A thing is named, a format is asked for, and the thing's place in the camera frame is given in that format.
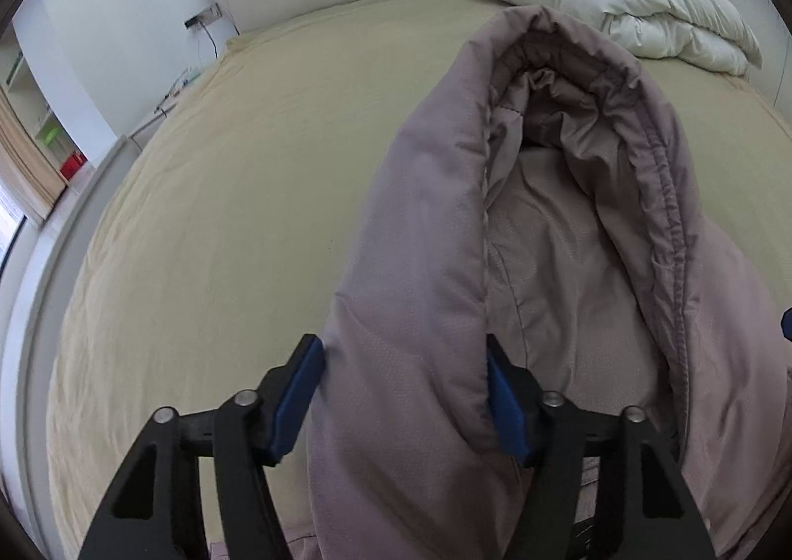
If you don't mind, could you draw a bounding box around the mauve puffer coat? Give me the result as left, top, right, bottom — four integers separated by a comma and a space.
294, 6, 791, 559

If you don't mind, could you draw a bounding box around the beige bed sheet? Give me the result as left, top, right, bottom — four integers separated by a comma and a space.
47, 0, 791, 559

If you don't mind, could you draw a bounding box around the beige curtain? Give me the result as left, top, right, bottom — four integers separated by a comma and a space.
0, 93, 67, 225

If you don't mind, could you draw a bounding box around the red storage box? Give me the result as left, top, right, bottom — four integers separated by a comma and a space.
60, 150, 87, 181

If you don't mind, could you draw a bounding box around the white nightstand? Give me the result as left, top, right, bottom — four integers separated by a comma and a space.
122, 102, 177, 155

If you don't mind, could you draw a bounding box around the green shelf box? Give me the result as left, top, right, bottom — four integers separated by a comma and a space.
38, 121, 62, 146

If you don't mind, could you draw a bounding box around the white wall shelf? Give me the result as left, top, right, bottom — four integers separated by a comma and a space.
0, 24, 81, 173

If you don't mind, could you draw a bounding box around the wall power strip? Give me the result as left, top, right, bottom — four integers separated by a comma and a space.
184, 4, 223, 29

